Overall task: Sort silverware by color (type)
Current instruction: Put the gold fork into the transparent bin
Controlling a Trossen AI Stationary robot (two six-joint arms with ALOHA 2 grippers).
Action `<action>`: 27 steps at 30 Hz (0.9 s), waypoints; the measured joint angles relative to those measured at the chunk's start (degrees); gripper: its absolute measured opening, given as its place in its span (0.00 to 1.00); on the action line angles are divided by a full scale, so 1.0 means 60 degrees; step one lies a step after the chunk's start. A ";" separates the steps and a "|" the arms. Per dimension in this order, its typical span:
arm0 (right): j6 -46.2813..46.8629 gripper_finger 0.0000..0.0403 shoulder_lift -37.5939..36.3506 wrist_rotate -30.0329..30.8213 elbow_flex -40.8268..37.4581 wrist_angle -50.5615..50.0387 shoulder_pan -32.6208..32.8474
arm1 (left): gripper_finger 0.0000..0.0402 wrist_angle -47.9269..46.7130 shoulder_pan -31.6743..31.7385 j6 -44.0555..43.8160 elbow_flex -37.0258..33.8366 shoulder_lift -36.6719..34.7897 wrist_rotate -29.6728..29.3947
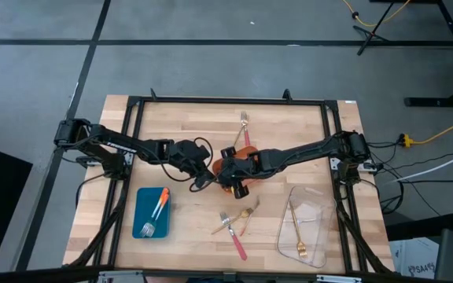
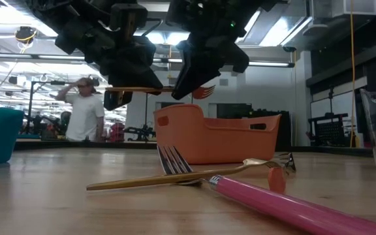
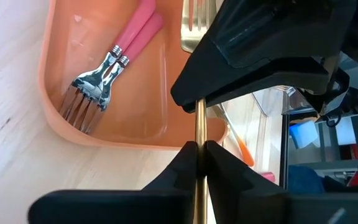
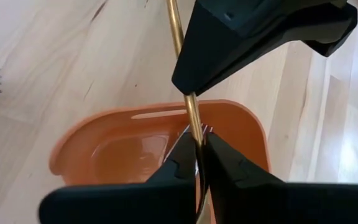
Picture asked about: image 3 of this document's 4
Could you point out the blue white box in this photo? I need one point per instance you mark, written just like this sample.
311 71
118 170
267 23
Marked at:
303 133

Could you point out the blue denim cloth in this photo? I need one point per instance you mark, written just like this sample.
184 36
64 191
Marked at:
304 180

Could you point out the black aluminium table frame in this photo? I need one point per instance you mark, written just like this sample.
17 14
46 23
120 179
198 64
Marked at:
284 149

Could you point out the gold fork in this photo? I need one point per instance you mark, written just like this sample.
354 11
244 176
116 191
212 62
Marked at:
200 124

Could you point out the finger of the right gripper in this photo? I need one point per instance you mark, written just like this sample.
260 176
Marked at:
244 74

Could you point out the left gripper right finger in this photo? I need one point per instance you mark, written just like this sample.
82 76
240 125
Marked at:
244 193

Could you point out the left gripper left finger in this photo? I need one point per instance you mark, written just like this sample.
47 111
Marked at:
166 186

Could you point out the clear plastic bin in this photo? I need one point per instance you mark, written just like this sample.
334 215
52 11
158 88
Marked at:
272 102

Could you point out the orange plastic bin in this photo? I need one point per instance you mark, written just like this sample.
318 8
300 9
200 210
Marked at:
135 109

